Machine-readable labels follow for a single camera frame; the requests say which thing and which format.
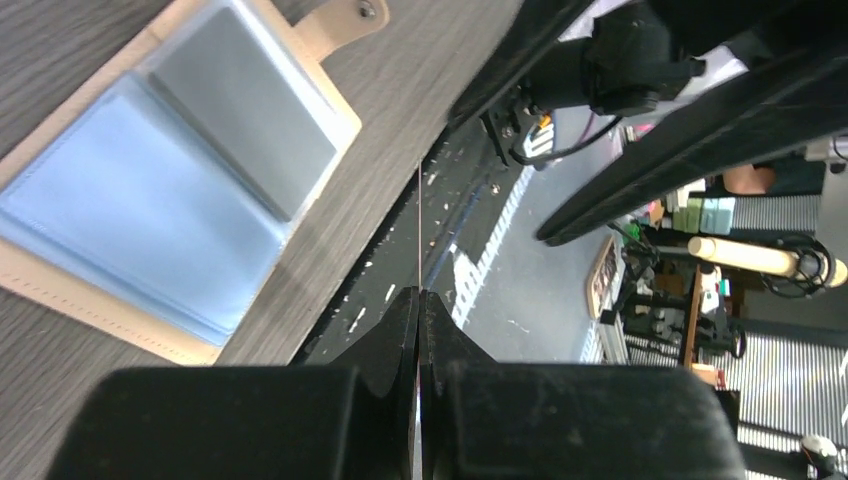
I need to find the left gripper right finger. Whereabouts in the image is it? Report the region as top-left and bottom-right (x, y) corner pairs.
(420, 291), (746, 479)

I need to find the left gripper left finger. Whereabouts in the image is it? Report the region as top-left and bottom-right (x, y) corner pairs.
(48, 287), (420, 479)

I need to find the black credit card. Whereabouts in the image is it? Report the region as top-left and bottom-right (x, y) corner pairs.
(416, 162), (424, 292)

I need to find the beige card holder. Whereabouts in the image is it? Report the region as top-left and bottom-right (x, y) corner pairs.
(1, 1), (390, 365)

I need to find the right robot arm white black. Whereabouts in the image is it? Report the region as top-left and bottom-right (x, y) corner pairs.
(446, 1), (847, 246)

